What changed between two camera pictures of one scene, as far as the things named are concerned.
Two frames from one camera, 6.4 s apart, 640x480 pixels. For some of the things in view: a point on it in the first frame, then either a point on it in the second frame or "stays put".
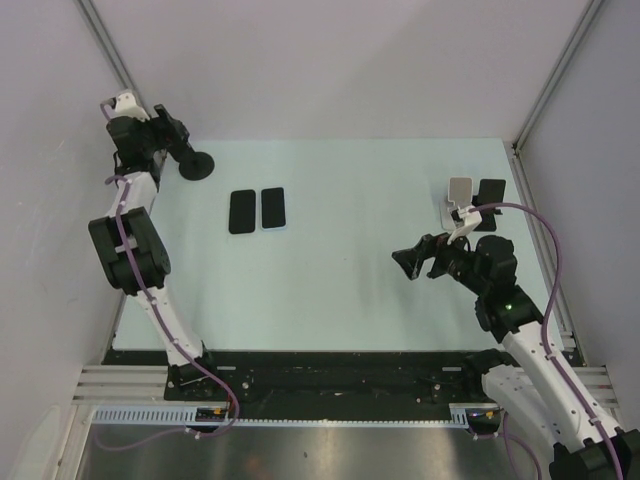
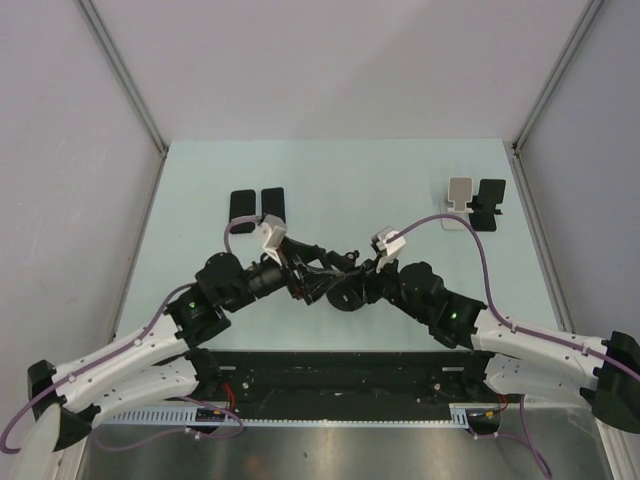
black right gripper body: x=451 y=259 to x=383 y=284
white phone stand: x=460 y=194 stays put
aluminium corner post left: x=112 y=51 stays put
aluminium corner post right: x=584 y=20 stays put
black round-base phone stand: x=195 y=166 to x=346 y=296
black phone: x=242 y=212 stays put
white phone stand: x=472 y=220 to x=388 y=251
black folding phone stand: x=491 y=191 stays put
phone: x=273 y=208 stays put
